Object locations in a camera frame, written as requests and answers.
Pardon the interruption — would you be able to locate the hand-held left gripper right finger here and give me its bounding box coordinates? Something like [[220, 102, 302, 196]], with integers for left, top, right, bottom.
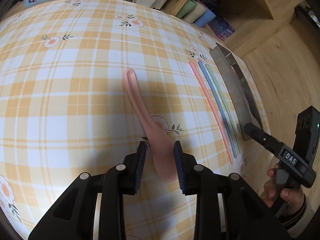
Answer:
[[174, 141, 292, 240]]

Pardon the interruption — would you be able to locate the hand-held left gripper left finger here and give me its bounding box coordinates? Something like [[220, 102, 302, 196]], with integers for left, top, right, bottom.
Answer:
[[28, 141, 147, 240]]

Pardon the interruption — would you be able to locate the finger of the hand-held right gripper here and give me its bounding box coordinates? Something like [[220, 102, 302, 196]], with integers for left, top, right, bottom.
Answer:
[[243, 122, 283, 156]]

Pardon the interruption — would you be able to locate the pink spoon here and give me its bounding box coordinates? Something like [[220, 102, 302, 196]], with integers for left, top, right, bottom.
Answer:
[[123, 69, 181, 183]]

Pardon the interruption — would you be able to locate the metal utensil tray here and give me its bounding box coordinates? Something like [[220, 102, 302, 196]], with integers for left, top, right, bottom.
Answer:
[[209, 42, 264, 141]]

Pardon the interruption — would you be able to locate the person's right forearm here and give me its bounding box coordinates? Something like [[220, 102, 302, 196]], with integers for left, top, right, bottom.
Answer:
[[277, 194, 320, 233]]

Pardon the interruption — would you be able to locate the person's right hand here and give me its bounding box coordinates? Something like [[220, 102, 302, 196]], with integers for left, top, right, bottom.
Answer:
[[260, 164, 306, 208]]

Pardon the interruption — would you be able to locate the green chopstick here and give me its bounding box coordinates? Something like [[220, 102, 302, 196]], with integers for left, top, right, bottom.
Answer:
[[205, 64, 242, 155]]

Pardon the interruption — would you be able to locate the pink chopstick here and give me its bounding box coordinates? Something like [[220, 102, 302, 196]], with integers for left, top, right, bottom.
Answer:
[[189, 61, 234, 166]]

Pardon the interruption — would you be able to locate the purple blue box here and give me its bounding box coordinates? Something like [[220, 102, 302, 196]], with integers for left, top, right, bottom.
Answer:
[[208, 15, 236, 41]]

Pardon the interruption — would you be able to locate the wooden shelf unit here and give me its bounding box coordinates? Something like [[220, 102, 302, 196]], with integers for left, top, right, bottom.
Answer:
[[164, 0, 277, 53]]

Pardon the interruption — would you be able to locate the green cup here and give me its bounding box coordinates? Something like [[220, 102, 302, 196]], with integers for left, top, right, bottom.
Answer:
[[180, 0, 198, 19]]

